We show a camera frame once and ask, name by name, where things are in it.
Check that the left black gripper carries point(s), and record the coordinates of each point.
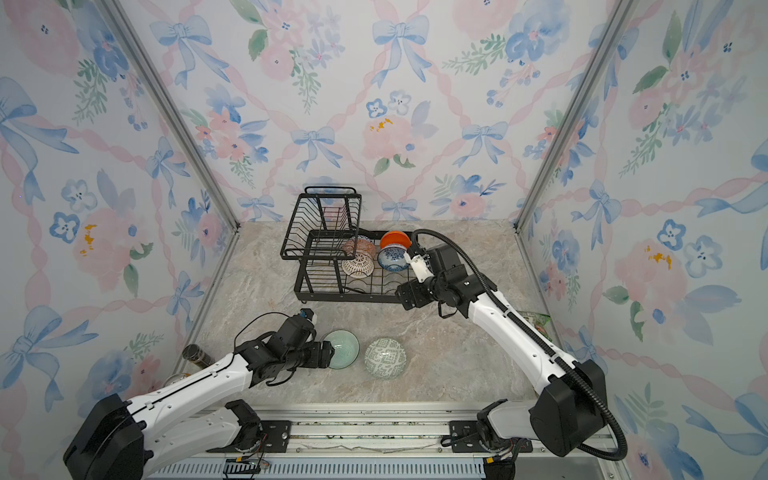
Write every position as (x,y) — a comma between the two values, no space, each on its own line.
(317,359)

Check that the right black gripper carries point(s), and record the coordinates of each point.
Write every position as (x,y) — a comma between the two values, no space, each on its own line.
(415,289)

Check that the blue floral bowl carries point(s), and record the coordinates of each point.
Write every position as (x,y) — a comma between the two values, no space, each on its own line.
(392,258)

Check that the pale green bowl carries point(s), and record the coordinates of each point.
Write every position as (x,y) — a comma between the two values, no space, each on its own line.
(346,348)

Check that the orange bowl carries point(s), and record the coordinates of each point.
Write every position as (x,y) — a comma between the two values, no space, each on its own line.
(395,238)

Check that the white patterned bowl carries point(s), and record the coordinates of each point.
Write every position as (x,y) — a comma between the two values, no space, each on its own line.
(362,266)

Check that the red patterned bowl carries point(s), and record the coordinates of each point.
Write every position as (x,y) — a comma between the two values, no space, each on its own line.
(360,245)

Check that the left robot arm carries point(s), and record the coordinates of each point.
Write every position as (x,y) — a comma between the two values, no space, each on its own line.
(134,438)

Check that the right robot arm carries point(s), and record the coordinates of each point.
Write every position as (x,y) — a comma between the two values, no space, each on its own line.
(571,403)

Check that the dark spice jar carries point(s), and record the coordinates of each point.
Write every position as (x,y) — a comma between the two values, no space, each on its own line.
(195,355)

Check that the green snack packet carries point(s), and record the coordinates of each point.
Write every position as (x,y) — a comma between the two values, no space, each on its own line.
(539,321)

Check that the green patterned bowl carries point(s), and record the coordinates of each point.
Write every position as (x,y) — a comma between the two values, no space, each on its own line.
(385,358)

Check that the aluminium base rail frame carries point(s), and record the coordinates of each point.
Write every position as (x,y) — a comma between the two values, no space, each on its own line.
(419,440)

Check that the black wire dish rack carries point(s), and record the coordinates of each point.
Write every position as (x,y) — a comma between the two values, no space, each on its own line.
(338,260)

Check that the left aluminium corner post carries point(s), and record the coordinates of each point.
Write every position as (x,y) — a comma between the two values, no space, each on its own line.
(118,20)

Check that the aluminium corner post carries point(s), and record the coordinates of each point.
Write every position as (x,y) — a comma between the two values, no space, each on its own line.
(614,27)
(118,20)

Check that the right aluminium corner post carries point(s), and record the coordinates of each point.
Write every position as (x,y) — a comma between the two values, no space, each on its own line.
(614,27)

